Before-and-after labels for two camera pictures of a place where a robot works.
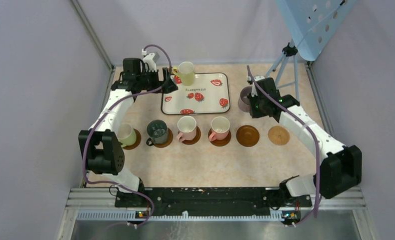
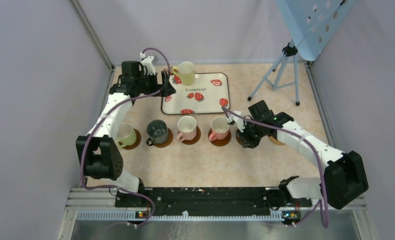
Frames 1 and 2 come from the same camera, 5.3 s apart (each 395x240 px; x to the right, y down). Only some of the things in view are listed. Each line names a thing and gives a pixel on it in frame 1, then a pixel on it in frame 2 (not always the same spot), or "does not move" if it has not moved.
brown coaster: [169, 139] does not move
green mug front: [126, 134] does not move
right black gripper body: [256, 106] -> [252, 134]
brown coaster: [196, 139] does not move
